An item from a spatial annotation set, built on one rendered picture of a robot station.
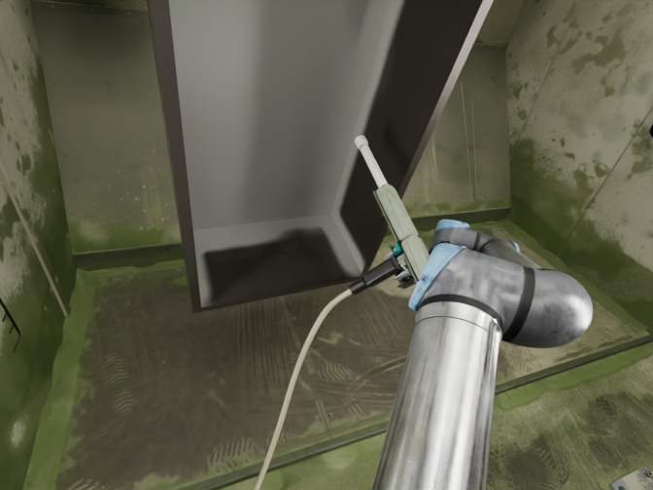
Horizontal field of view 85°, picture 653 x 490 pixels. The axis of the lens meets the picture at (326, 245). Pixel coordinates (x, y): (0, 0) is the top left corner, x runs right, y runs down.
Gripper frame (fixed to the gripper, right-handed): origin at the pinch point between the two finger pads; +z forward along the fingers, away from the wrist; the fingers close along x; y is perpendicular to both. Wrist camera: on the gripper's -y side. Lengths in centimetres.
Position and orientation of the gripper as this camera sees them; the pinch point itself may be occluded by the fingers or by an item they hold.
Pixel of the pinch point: (402, 256)
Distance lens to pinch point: 85.0
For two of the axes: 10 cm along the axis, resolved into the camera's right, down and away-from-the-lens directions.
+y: -7.7, 4.9, 4.2
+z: -5.6, -1.8, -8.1
